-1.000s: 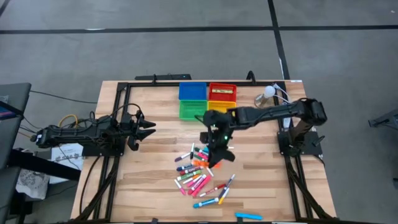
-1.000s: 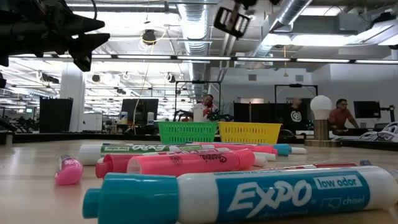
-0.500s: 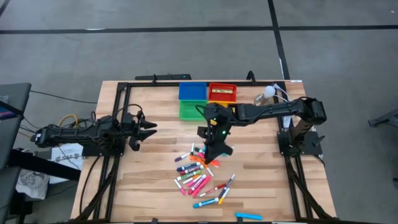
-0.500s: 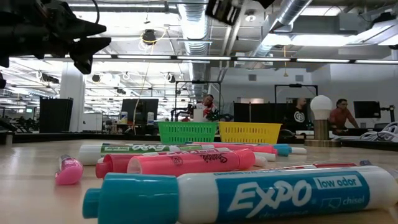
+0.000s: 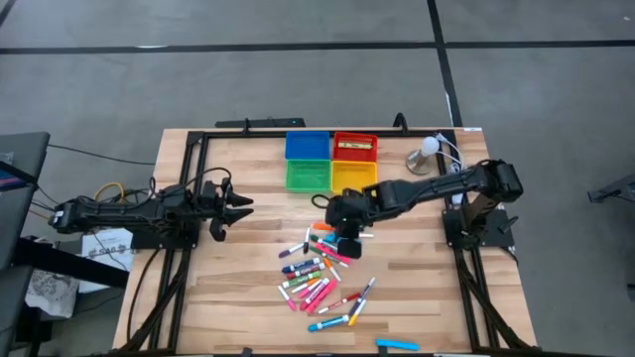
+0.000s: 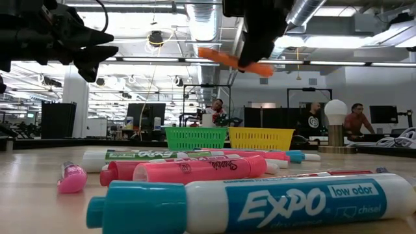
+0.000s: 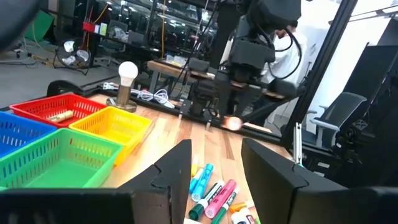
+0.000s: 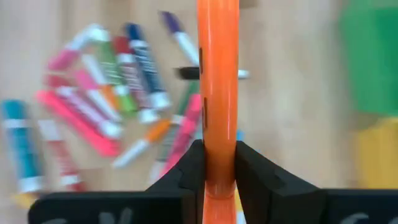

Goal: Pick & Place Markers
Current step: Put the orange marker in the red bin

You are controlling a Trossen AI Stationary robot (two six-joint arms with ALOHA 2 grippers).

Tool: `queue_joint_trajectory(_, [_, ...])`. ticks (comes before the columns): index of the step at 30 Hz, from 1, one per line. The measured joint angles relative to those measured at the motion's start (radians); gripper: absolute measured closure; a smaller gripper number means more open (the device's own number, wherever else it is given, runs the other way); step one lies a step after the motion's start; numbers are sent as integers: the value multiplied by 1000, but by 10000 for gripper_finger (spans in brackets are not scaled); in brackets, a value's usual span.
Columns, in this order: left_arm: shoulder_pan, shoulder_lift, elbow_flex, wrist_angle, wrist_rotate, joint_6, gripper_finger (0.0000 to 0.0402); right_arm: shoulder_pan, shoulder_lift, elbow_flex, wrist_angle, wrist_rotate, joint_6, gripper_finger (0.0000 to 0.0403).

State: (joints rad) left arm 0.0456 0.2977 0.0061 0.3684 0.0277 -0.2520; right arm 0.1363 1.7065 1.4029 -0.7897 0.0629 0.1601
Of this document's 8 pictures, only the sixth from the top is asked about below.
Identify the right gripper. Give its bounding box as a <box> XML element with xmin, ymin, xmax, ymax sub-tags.
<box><xmin>238</xmin><ymin>0</ymin><xmax>296</xmax><ymax>73</ymax></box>

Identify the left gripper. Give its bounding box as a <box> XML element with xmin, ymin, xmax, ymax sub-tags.
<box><xmin>31</xmin><ymin>0</ymin><xmax>120</xmax><ymax>84</ymax></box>

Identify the orange highlighter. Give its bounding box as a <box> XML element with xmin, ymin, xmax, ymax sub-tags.
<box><xmin>197</xmin><ymin>46</ymin><xmax>275</xmax><ymax>78</ymax></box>

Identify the green Expo marker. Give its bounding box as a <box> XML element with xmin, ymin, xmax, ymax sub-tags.
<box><xmin>81</xmin><ymin>149</ymin><xmax>226</xmax><ymax>174</ymax></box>

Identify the pink highlighter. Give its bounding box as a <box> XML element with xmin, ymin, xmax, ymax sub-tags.
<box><xmin>194</xmin><ymin>148</ymin><xmax>291</xmax><ymax>163</ymax></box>
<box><xmin>132</xmin><ymin>155</ymin><xmax>268</xmax><ymax>184</ymax></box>

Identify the pink cap white marker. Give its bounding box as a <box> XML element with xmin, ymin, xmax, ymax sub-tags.
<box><xmin>99</xmin><ymin>153</ymin><xmax>281</xmax><ymax>188</ymax></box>

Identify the pink thin marker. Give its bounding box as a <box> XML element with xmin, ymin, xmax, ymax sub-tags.
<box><xmin>57</xmin><ymin>161</ymin><xmax>88</xmax><ymax>195</ymax></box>

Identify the red thin marker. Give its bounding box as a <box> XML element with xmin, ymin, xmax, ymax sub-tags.
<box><xmin>259</xmin><ymin>169</ymin><xmax>374</xmax><ymax>180</ymax></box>

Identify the teal Expo marker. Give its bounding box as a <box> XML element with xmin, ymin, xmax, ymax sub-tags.
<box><xmin>85</xmin><ymin>172</ymin><xmax>416</xmax><ymax>234</ymax></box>

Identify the long ceiling light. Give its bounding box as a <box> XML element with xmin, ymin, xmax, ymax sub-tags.
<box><xmin>258</xmin><ymin>59</ymin><xmax>416</xmax><ymax>68</ymax></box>
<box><xmin>103</xmin><ymin>56</ymin><xmax>222</xmax><ymax>67</ymax></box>

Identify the black partition panel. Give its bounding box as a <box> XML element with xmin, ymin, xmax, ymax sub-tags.
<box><xmin>243</xmin><ymin>106</ymin><xmax>302</xmax><ymax>129</ymax></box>
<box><xmin>40</xmin><ymin>101</ymin><xmax>78</xmax><ymax>140</ymax></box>

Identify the black monitor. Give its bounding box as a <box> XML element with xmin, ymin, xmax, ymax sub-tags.
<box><xmin>126</xmin><ymin>103</ymin><xmax>167</xmax><ymax>131</ymax></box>
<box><xmin>369</xmin><ymin>105</ymin><xmax>399</xmax><ymax>125</ymax></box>

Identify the yellow plastic basket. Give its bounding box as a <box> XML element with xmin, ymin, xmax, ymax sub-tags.
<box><xmin>227</xmin><ymin>126</ymin><xmax>296</xmax><ymax>151</ymax></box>

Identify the white bulb lamp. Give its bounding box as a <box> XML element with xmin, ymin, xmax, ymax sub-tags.
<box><xmin>317</xmin><ymin>99</ymin><xmax>358</xmax><ymax>155</ymax></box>

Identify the green plastic basket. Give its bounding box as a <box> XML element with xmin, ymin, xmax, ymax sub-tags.
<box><xmin>164</xmin><ymin>126</ymin><xmax>229</xmax><ymax>151</ymax></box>

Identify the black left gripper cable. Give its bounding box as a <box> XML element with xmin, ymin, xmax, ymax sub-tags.
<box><xmin>93</xmin><ymin>0</ymin><xmax>110</xmax><ymax>34</ymax></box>

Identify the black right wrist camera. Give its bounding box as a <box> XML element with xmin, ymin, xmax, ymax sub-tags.
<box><xmin>222</xmin><ymin>0</ymin><xmax>246</xmax><ymax>18</ymax></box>

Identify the silver ventilation duct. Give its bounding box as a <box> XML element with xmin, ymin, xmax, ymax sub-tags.
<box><xmin>285</xmin><ymin>0</ymin><xmax>328</xmax><ymax>27</ymax></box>
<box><xmin>185</xmin><ymin>0</ymin><xmax>228</xmax><ymax>101</ymax></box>

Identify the black ceiling camera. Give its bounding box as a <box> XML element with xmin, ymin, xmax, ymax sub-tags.
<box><xmin>148</xmin><ymin>30</ymin><xmax>164</xmax><ymax>48</ymax></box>

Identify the white cable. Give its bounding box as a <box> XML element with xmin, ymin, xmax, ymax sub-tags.
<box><xmin>346</xmin><ymin>126</ymin><xmax>416</xmax><ymax>150</ymax></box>

